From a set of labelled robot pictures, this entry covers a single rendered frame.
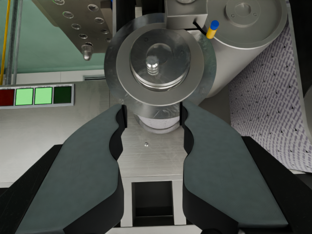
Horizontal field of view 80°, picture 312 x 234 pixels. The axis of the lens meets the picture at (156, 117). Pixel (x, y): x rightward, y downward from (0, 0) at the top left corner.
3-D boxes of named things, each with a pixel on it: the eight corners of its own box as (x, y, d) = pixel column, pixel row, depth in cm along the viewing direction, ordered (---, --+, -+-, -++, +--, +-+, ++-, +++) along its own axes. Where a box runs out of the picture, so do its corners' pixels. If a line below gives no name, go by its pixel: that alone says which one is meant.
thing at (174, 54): (199, 39, 23) (178, 94, 22) (197, 48, 25) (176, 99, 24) (143, 19, 23) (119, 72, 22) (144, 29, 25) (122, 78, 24)
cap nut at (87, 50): (91, 44, 59) (90, 57, 58) (94, 50, 63) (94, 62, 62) (79, 44, 59) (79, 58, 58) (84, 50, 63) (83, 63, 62)
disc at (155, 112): (211, 9, 26) (222, 116, 23) (210, 11, 26) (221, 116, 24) (103, 15, 26) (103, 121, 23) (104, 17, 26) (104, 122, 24)
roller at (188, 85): (200, 20, 25) (208, 103, 23) (180, 84, 51) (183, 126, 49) (115, 24, 25) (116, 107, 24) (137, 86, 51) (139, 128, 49)
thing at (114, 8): (115, -75, 29) (116, 35, 26) (135, 24, 52) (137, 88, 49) (112, -75, 29) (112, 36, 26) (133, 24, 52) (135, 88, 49)
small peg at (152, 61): (160, 56, 20) (156, 68, 19) (160, 68, 22) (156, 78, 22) (148, 52, 20) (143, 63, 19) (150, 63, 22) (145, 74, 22)
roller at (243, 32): (281, -32, 27) (294, 46, 25) (222, 55, 52) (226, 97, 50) (196, -27, 27) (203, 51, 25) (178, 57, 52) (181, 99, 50)
